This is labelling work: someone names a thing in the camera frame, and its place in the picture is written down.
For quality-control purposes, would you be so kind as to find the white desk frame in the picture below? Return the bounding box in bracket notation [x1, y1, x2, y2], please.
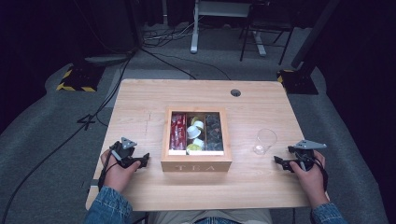
[190, 0, 268, 57]

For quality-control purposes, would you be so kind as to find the person's right hand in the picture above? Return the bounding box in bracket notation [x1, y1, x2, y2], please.
[289, 150, 330, 210]

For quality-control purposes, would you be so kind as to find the black yellow striped stand base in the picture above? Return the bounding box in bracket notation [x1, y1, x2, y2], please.
[276, 68, 319, 95]
[55, 63, 106, 93]

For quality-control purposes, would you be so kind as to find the stack of red tea packets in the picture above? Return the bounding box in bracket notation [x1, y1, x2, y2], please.
[169, 113, 188, 151]

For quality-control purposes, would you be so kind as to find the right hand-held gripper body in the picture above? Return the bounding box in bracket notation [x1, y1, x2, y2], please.
[287, 139, 328, 173]

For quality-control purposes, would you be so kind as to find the black chair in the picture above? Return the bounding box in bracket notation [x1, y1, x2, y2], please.
[238, 0, 295, 66]

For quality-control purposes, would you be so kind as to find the right hand-held gripper cable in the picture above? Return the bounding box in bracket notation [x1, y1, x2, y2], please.
[306, 154, 330, 192]

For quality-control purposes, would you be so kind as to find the left hand-held gripper cable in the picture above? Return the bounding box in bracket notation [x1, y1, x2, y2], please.
[97, 141, 121, 191]

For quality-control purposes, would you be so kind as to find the slanted black stand pole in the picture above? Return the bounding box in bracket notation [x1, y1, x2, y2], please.
[290, 0, 341, 70]

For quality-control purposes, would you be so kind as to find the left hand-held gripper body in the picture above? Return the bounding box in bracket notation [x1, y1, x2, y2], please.
[109, 136, 138, 170]

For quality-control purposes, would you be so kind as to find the wooden tea box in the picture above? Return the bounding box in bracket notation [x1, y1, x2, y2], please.
[160, 106, 233, 173]

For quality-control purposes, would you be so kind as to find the person's left hand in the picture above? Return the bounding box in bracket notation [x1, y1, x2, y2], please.
[100, 148, 142, 193]

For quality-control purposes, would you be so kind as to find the clear drinking glass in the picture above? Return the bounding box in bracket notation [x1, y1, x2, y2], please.
[252, 128, 278, 156]

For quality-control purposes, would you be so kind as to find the hand-held gripper cable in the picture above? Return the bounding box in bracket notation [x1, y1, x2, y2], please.
[306, 154, 330, 192]
[97, 141, 121, 191]

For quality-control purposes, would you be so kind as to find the stack of dark tea packets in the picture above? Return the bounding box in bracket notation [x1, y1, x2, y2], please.
[205, 113, 224, 152]

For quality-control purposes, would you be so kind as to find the large white capsule cup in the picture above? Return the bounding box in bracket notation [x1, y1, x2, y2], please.
[186, 125, 202, 140]

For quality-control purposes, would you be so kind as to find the long black floor cable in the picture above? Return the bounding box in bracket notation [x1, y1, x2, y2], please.
[0, 50, 138, 224]

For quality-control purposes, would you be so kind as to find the bundle of floor cables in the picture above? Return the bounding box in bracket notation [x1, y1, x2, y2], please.
[142, 17, 200, 49]

